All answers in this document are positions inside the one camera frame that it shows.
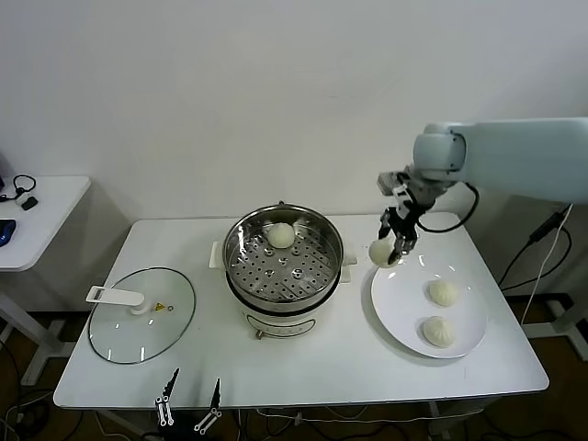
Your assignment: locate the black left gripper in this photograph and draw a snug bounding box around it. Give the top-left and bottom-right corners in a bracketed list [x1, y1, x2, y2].
[154, 367, 223, 441]

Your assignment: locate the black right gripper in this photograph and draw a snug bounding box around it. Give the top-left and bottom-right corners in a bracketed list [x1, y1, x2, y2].
[378, 176, 445, 266]

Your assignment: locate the white steamed baozi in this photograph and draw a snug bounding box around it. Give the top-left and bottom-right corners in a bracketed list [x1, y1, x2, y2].
[368, 238, 401, 269]
[424, 278, 461, 308]
[267, 221, 296, 250]
[416, 315, 458, 349]

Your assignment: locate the stainless steel steamer basket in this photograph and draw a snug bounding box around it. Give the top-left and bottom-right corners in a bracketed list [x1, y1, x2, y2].
[223, 205, 345, 310]

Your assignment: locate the white round plate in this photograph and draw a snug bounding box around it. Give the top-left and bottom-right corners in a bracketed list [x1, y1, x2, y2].
[370, 254, 489, 360]

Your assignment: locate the white electric cooker pot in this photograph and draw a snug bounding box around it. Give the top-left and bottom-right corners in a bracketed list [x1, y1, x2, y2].
[209, 200, 358, 342]

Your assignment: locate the white desk with legs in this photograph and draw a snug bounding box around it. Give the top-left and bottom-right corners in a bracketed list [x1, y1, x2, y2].
[504, 192, 588, 357]

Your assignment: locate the white rounded side table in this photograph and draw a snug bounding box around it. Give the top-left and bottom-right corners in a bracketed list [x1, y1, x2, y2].
[0, 175, 93, 387]

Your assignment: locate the blue computer mouse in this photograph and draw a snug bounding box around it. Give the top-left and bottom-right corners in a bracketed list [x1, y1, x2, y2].
[0, 219, 18, 248]

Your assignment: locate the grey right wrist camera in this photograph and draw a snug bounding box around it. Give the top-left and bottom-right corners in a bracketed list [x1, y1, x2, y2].
[377, 170, 410, 197]

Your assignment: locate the glass lid white handle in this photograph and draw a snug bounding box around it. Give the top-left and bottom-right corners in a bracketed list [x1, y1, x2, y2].
[88, 266, 198, 365]

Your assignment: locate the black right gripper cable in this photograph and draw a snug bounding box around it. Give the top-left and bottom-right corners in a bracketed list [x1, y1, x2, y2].
[415, 181, 481, 233]

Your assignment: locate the thin white floor cable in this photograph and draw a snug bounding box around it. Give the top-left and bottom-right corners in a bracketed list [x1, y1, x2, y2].
[256, 407, 433, 423]

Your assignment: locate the black headset with cable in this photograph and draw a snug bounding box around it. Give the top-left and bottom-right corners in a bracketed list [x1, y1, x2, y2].
[0, 174, 38, 206]

